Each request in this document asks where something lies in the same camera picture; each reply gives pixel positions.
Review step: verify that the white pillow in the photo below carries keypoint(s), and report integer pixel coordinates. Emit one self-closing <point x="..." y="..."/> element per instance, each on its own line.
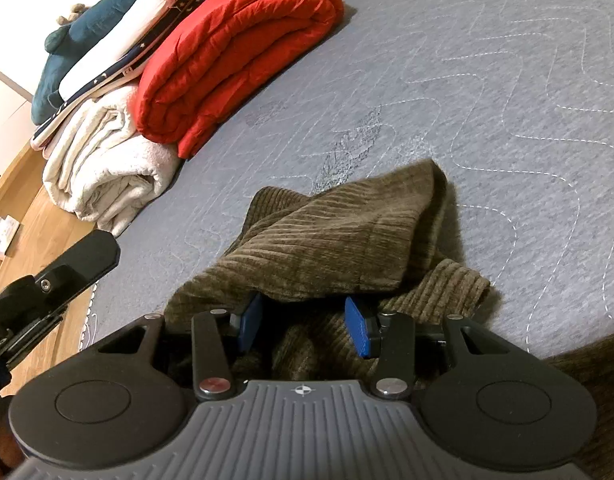
<point x="132" y="25"/>

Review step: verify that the small white packet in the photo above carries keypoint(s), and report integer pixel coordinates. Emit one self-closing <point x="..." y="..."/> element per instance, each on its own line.
<point x="3" y="232"/>

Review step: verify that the grey quilted mattress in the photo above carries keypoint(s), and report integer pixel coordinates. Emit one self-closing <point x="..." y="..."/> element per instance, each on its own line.
<point x="487" y="110"/>

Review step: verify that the red folded quilt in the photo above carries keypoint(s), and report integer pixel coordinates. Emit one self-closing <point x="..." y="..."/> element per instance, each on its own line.
<point x="227" y="60"/>

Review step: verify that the white folded blanket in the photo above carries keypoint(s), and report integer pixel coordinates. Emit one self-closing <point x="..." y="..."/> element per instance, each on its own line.
<point x="102" y="170"/>

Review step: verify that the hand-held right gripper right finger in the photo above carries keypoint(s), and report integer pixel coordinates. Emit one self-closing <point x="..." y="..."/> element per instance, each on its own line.
<point x="359" y="327"/>

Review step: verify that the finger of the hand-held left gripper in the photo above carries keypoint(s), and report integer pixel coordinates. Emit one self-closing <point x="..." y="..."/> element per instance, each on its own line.
<point x="87" y="255"/>

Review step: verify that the navy star-printed blanket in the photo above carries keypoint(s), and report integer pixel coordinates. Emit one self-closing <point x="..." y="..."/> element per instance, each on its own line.
<point x="104" y="76"/>

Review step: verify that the wooden bed frame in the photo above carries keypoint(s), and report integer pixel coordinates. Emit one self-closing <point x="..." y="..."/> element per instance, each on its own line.
<point x="37" y="220"/>

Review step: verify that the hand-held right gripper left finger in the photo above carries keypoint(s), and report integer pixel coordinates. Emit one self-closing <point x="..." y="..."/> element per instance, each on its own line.
<point x="249" y="325"/>

